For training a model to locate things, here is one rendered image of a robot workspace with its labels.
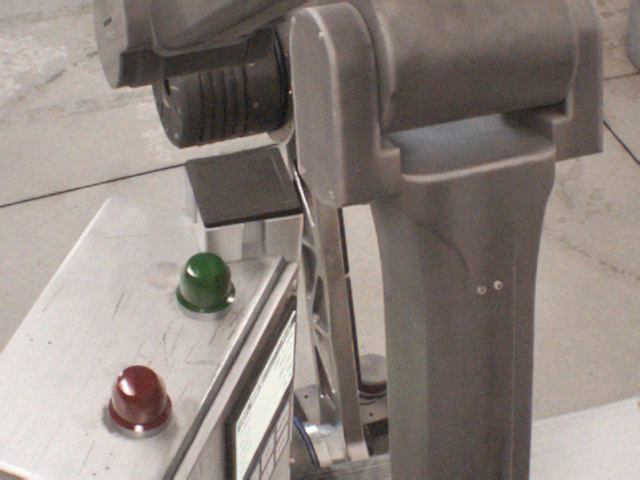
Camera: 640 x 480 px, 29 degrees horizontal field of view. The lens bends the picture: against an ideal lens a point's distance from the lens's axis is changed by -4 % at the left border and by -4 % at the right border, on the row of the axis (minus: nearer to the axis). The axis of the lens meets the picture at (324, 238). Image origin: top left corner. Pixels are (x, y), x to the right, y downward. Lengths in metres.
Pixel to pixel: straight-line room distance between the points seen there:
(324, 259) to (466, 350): 1.29
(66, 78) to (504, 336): 2.81
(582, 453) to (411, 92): 0.97
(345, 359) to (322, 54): 1.42
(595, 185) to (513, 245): 2.56
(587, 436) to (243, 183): 0.85
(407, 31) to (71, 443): 0.21
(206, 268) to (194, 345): 0.03
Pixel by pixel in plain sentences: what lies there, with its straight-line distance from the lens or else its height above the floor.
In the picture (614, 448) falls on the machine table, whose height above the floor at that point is 0.83.
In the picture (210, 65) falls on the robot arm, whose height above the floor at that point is 1.41.
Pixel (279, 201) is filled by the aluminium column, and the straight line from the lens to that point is 0.58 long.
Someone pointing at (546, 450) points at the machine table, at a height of 0.83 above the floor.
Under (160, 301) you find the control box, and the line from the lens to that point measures 0.57.
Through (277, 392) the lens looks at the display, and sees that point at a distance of 0.60.
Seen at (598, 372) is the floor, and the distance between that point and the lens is 2.60.
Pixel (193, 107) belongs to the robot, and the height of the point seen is 0.90.
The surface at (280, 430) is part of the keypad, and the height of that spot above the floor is 1.37.
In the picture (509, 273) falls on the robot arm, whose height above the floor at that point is 1.55.
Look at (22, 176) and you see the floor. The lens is 2.96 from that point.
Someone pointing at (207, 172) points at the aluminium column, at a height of 1.50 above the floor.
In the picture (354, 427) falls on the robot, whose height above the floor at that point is 0.42.
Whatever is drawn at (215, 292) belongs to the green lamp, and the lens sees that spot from 0.55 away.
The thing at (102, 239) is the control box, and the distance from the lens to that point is 0.60.
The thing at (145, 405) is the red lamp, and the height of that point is 1.49.
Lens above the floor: 1.88
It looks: 43 degrees down
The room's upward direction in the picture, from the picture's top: 4 degrees clockwise
